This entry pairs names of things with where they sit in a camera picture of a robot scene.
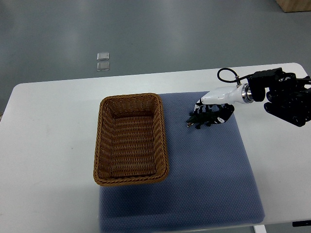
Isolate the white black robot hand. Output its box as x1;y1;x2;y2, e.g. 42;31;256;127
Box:
193;84;254;124

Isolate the dark toy crocodile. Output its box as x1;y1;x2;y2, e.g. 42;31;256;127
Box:
186;110;217;129

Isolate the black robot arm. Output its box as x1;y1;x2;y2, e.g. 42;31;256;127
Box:
246;68;311;127

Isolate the brown wicker basket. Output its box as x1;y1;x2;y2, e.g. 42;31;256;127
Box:
93;93;169;186

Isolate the blue grey table mat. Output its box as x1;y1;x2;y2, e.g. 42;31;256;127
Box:
99;92;265;233

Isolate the wooden box corner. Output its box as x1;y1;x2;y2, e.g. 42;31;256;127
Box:
276;0;311;13

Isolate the upper floor outlet plate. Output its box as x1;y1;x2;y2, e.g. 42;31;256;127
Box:
97;52;109;61

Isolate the white table leg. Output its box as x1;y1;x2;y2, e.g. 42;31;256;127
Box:
253;225;267;233

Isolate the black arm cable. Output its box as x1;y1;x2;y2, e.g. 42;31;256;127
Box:
217;67;251;85

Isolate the black table edge bracket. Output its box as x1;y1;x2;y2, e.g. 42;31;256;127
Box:
292;220;311;227

